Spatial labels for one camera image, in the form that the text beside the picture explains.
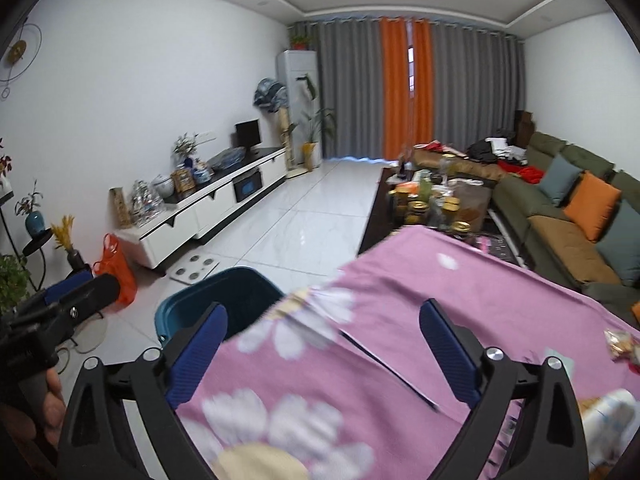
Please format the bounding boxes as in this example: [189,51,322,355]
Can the white bathroom scale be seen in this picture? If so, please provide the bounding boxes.
[167,252,219,286]

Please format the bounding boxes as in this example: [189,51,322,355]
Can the crushed white blue-dotted cup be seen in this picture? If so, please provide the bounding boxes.
[582,389,639,472]

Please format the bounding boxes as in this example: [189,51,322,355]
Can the grey-blue cushion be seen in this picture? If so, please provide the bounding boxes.
[596,200,640,286]
[537,154,582,206]

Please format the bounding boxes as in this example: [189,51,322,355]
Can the white standing air conditioner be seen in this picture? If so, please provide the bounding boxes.
[277,50,320,165]

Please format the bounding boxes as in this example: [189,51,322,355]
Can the small black monitor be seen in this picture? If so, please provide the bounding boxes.
[235,119,262,151]

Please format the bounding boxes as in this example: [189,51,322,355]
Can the dark coffee table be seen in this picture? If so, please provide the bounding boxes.
[357,161,501,256]

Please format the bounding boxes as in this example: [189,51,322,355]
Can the grey curtains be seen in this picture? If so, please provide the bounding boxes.
[290,18,525,159]

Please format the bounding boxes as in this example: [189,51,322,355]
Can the orange curtain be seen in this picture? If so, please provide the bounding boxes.
[380,18,435,160]

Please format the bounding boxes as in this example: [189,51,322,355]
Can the round gold wall clock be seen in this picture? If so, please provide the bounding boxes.
[1,23,43,101]

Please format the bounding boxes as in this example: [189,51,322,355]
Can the grey-blue cushion near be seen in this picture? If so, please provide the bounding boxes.
[596,200,640,286]

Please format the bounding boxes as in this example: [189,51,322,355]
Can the green sectional sofa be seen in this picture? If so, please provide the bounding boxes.
[492,132,639,324]

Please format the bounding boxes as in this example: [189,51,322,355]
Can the yellow dried wheat vase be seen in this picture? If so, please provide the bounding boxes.
[51,214,86,272]

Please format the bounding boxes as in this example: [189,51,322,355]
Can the orange plastic bag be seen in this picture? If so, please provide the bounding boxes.
[92,233,138,307]

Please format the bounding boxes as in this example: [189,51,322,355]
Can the tall green potted plant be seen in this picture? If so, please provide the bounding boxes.
[290,73,336,171]

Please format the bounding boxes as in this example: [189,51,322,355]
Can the pink floral tablecloth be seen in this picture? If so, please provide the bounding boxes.
[178,226,639,479]

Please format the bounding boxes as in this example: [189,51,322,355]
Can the pile of clothes on sofa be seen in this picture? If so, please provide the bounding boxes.
[411,136,544,184]

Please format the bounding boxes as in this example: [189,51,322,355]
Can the person's left hand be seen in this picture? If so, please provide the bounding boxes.
[1,368,66,460]

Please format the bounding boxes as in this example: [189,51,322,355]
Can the clear cracker packet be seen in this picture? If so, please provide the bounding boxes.
[604,330,639,365]

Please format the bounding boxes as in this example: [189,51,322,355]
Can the grey-blue cushion far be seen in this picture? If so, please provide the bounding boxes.
[537,154,582,206]

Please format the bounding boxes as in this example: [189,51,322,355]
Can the orange cushion near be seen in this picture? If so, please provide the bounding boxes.
[563,171,622,242]

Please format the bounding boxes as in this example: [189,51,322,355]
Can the blue vase with flowers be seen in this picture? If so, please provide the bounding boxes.
[14,181,46,238]

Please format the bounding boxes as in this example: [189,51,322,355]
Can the white black TV cabinet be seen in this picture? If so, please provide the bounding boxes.
[115,148,286,270]

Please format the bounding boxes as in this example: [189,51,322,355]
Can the teal plastic trash bin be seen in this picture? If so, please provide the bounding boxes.
[154,266,284,346]

